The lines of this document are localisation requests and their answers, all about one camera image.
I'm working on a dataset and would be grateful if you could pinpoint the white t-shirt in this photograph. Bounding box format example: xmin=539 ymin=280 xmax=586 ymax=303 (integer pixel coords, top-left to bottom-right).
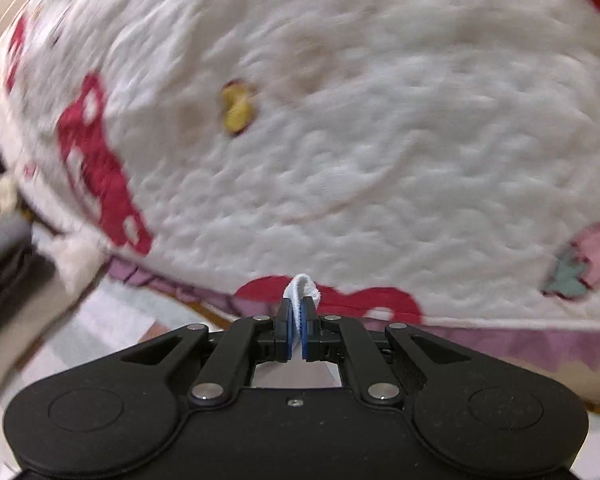
xmin=251 ymin=273 xmax=342 ymax=390

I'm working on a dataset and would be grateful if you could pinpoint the checkered happy dog blanket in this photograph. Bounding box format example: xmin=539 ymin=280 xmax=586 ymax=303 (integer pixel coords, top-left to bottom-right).
xmin=0 ymin=280 xmax=235 ymax=479

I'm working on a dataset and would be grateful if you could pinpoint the folded cream garment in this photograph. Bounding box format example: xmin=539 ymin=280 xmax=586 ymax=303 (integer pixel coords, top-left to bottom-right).
xmin=0 ymin=235 xmax=106 ymax=390

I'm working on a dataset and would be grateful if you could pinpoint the red bear quilted blanket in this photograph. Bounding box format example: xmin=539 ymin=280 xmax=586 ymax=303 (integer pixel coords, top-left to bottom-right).
xmin=0 ymin=0 xmax=600 ymax=368

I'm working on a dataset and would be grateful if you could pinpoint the folded dark knit garment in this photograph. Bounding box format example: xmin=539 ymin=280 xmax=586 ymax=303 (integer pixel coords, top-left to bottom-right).
xmin=0 ymin=247 xmax=56 ymax=329

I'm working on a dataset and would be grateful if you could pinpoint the folded grey garment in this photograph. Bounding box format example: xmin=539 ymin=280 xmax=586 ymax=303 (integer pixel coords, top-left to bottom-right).
xmin=0 ymin=212 xmax=32 ymax=263

